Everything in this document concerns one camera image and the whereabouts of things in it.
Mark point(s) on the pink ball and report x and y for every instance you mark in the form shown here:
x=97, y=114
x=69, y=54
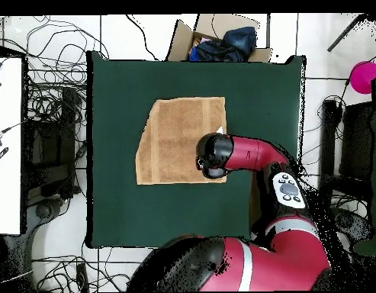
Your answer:
x=363, y=77

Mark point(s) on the white side table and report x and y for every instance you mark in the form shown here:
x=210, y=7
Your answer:
x=7, y=152

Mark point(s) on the black power strip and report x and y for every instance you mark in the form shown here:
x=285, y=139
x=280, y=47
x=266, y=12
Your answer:
x=82, y=276

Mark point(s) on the blue clothes pile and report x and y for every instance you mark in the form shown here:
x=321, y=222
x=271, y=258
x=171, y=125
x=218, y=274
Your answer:
x=236, y=42

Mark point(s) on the dark green table cloth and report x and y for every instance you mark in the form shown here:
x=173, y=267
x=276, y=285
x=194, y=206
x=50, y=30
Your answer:
x=129, y=79

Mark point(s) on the black rod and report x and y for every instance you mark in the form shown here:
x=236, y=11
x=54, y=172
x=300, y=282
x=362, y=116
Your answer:
x=343, y=36

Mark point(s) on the round dark stand base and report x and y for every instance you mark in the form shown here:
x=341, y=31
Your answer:
x=357, y=226

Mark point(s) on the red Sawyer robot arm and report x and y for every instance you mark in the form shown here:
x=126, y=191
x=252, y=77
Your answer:
x=251, y=152

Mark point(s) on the open cardboard box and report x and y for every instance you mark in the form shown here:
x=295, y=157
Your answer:
x=181, y=42

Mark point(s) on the black flat strip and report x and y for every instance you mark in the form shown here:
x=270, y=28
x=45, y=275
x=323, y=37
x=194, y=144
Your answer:
x=0, y=156

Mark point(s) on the black equipment rack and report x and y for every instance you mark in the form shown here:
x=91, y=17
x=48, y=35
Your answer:
x=53, y=146

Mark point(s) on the tan terry towel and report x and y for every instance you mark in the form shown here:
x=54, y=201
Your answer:
x=172, y=140

